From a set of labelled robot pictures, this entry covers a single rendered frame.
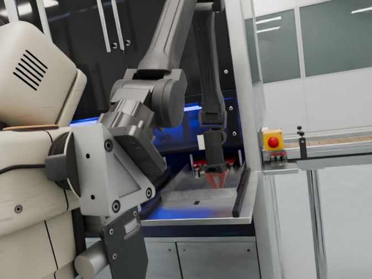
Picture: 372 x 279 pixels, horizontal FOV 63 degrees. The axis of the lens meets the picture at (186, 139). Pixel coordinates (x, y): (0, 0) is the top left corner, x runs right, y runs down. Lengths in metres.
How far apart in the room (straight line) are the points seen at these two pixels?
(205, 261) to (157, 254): 0.23
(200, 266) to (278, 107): 4.62
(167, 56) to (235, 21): 0.70
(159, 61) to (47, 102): 0.19
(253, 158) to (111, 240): 0.78
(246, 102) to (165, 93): 0.75
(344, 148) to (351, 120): 4.64
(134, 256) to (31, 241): 0.20
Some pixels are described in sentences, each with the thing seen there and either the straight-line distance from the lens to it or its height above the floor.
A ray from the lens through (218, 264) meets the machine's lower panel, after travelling 1.45.
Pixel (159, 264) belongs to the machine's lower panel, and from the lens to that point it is 1.54.
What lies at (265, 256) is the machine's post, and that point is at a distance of 1.40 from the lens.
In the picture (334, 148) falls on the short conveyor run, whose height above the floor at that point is 0.92.
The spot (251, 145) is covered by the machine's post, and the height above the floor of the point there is 0.99.
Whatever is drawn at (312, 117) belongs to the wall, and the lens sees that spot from 5.87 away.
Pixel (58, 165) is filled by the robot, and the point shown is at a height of 1.19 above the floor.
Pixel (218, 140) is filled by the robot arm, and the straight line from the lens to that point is 0.97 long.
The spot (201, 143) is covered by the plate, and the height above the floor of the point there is 1.02.
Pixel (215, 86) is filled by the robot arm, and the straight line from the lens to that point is 0.89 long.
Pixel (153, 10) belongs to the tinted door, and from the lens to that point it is 1.30.
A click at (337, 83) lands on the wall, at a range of 5.87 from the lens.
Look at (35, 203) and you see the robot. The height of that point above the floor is 1.14.
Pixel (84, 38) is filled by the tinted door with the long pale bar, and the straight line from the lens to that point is 1.43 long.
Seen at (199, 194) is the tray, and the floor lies 0.90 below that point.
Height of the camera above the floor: 1.25
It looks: 10 degrees down
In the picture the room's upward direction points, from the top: 9 degrees counter-clockwise
